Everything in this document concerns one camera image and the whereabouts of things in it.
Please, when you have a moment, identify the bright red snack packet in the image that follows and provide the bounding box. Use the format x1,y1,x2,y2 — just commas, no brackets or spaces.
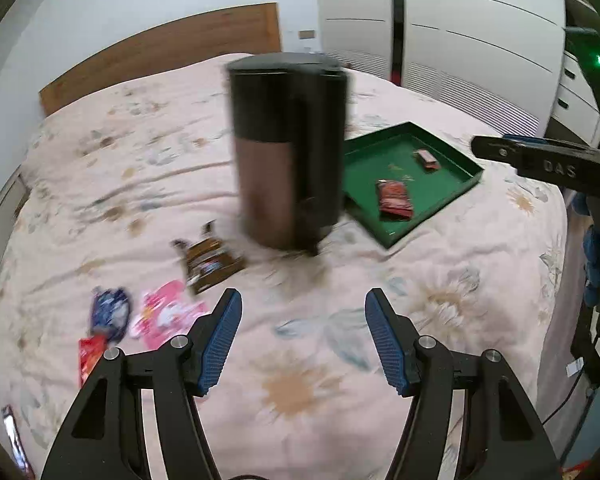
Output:
78,336,108,388

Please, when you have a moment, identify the white drawer cabinet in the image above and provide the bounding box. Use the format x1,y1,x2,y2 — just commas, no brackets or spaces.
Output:
550,50,600,146

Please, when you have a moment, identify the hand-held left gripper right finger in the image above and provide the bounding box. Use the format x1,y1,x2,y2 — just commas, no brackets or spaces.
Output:
364,287,563,480

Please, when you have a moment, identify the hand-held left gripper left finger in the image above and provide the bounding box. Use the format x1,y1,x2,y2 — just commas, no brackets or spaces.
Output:
40,287,243,480

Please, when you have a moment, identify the brown snack packet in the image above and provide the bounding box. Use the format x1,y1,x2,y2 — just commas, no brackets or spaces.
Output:
172,220,247,295

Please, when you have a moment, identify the dark glossy snack packet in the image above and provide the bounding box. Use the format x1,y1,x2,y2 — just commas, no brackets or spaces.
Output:
1,405,36,478

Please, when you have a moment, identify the blue cloth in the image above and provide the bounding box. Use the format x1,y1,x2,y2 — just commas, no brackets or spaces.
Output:
575,195,600,306

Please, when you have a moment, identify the pink cartoon snack packet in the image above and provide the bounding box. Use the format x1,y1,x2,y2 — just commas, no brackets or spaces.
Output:
130,280,208,351

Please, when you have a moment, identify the white wardrobe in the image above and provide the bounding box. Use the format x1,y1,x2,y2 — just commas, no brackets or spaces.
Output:
315,0,566,136

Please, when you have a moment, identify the wooden headboard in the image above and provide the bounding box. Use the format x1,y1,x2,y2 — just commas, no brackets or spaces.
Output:
39,2,281,116

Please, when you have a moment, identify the black and copper trash bin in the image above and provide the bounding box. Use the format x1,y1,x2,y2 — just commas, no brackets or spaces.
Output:
227,52,351,257

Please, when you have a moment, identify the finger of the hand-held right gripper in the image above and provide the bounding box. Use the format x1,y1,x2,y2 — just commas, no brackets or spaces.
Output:
471,132,600,198

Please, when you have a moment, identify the dark red snack packet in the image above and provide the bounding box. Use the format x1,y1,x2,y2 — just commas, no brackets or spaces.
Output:
376,179,413,222

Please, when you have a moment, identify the blue and white snack packet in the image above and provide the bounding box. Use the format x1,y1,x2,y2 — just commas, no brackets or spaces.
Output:
89,286,132,343

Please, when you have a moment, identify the black cable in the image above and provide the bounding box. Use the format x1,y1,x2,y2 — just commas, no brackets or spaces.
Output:
542,375,588,423

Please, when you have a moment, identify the green tray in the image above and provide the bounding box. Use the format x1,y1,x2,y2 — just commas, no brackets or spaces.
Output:
342,121,483,250

